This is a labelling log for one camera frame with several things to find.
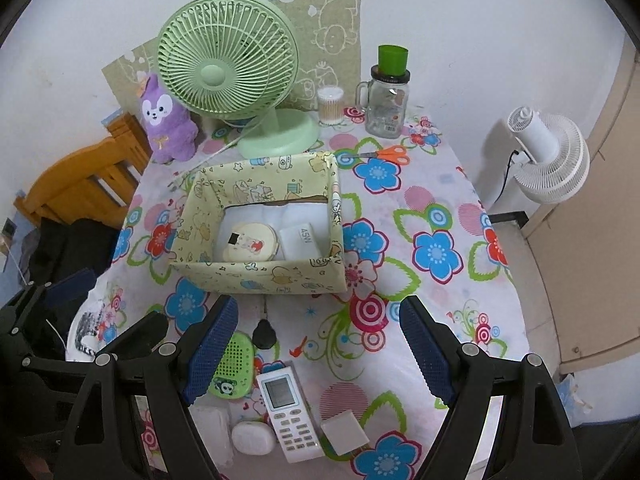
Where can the round cream compact case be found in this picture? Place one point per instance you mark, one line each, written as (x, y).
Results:
(250, 245)

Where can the clear cotton swab container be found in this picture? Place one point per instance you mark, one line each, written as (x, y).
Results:
(331, 105)

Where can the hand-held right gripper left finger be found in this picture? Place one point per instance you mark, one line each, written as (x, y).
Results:
(212, 350)

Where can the white square box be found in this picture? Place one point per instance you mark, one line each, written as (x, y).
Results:
(344, 430)

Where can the green cartoon storage box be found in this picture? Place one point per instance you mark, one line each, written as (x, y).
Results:
(260, 275)

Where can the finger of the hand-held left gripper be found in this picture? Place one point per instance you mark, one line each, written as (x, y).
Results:
(142, 332)
(70, 285)

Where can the floral tablecloth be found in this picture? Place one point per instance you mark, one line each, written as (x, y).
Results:
(425, 200)

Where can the clear tissue packet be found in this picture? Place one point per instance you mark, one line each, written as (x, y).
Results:
(212, 425)

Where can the white circulator fan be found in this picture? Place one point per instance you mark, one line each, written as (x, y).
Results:
(550, 155)

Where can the white printed cloth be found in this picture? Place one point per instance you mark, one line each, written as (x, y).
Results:
(92, 325)

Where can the wooden chair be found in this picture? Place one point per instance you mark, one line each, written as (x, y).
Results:
(75, 175)

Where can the white oval case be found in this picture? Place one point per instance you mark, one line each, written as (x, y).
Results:
(252, 437)

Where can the beige wooden door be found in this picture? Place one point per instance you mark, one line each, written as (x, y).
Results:
(590, 240)

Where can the glass mug jar green lid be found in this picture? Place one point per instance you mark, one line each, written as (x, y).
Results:
(387, 100)

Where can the white charger block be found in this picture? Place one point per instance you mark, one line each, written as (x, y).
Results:
(302, 240)

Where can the green perforated panda case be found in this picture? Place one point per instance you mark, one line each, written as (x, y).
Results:
(235, 370)

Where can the blue white plastic bag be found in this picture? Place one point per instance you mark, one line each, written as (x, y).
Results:
(570, 392)

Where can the small black object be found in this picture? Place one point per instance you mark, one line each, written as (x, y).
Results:
(264, 336)

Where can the green desk fan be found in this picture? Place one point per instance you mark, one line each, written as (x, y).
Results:
(227, 65)

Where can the purple plush toy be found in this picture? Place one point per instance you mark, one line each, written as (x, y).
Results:
(165, 120)

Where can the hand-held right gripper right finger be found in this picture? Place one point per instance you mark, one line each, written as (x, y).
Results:
(425, 350)

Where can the dark cloth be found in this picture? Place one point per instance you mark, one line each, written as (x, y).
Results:
(65, 255)

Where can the white remote control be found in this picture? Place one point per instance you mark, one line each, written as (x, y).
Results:
(287, 410)

